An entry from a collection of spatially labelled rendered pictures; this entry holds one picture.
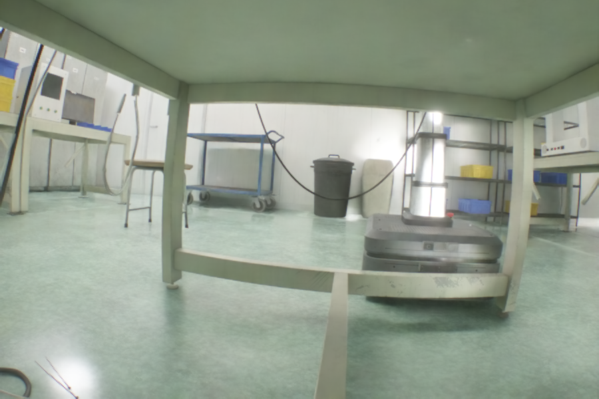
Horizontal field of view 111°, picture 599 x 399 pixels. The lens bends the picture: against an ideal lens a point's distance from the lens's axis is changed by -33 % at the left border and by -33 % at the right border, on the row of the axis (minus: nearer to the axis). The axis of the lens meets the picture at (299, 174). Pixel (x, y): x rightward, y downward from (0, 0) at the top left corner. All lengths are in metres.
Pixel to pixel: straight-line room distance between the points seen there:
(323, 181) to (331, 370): 3.01
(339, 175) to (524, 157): 2.57
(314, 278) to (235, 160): 3.33
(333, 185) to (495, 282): 2.56
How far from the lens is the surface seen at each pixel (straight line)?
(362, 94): 0.96
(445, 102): 1.01
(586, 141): 2.80
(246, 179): 4.10
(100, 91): 5.22
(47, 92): 3.10
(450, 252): 1.10
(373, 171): 3.52
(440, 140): 1.35
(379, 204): 3.56
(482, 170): 3.79
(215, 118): 4.35
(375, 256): 1.09
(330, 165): 3.35
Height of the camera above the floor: 0.43
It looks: level
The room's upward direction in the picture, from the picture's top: 4 degrees clockwise
